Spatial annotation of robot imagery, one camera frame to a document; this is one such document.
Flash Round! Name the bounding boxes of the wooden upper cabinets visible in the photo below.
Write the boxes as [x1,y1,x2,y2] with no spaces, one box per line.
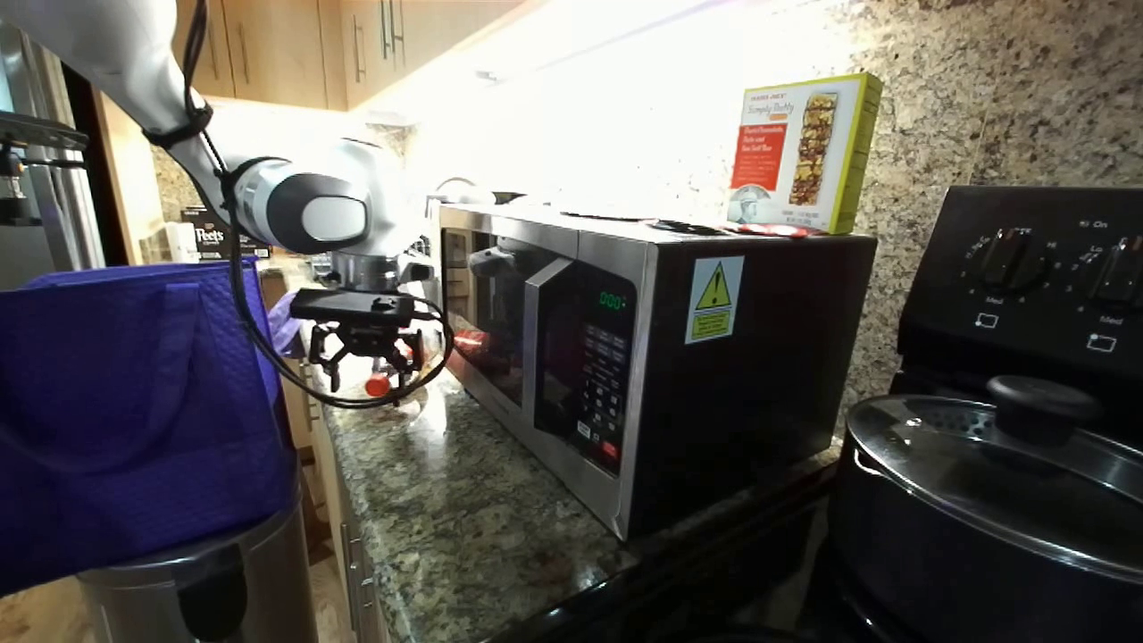
[174,0,526,112]

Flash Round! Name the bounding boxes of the blue insulated bag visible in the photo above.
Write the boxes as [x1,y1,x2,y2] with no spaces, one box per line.
[0,266,292,593]

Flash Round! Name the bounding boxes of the black cable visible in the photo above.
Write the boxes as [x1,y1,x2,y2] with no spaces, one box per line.
[174,0,458,416]

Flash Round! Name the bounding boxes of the food box on microwave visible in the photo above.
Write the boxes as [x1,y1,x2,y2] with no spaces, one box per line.
[730,72,882,237]

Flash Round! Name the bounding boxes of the glass pot lid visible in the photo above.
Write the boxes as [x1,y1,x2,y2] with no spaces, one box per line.
[845,375,1143,585]

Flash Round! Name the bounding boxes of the stainless steel trash can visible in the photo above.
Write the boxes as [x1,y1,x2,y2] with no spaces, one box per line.
[77,511,318,643]

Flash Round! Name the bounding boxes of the black stove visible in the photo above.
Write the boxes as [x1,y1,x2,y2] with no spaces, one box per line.
[897,185,1143,442]

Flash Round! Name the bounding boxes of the clear coca cola bottle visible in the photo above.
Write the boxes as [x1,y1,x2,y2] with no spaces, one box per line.
[362,331,429,406]

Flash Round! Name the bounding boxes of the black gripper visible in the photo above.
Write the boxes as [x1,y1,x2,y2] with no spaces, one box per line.
[289,255,424,389]

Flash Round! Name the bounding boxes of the black cooking pot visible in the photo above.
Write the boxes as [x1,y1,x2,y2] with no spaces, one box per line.
[830,449,1143,643]

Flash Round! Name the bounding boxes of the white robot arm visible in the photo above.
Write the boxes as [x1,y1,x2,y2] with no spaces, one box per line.
[0,0,443,406]

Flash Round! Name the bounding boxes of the stainless steel microwave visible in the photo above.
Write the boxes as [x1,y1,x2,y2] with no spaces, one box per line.
[439,207,875,541]

